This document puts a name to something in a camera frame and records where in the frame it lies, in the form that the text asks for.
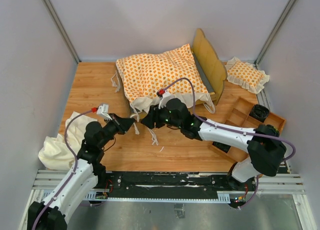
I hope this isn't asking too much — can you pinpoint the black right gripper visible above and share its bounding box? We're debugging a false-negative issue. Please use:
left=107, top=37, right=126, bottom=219
left=140, top=101, right=183, bottom=129

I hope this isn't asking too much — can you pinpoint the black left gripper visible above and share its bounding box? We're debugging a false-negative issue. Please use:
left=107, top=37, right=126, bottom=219
left=98, top=113, right=135, bottom=148

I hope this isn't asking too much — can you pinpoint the duck print bed cover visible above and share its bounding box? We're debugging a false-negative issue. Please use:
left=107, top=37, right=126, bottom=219
left=115, top=44, right=215, bottom=120

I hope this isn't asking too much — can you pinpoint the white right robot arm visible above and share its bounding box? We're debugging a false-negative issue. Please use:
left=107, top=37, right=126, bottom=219
left=140, top=99, right=287, bottom=190

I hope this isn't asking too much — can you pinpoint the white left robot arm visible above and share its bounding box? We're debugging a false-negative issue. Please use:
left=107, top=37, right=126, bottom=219
left=27, top=114, right=135, bottom=230

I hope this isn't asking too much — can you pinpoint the wooden compartment organizer box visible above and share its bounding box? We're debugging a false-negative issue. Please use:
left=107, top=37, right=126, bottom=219
left=209, top=95, right=287, bottom=164

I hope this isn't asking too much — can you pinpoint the cream cloth pile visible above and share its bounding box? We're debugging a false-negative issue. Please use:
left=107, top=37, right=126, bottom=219
left=38, top=112, right=96, bottom=171

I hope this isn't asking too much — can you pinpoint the duck print small pillow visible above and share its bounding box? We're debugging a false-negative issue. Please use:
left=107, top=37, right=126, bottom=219
left=225, top=57, right=270, bottom=94

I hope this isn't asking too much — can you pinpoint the dark rolled sock upper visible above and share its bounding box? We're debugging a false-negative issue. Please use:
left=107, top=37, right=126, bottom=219
left=249, top=104, right=270, bottom=123

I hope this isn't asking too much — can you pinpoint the wooden pet bed frame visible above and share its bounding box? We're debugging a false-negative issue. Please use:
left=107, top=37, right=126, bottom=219
left=127, top=28, right=227, bottom=120

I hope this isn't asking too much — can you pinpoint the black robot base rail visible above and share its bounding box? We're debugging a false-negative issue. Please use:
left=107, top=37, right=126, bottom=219
left=35, top=170, right=306, bottom=203

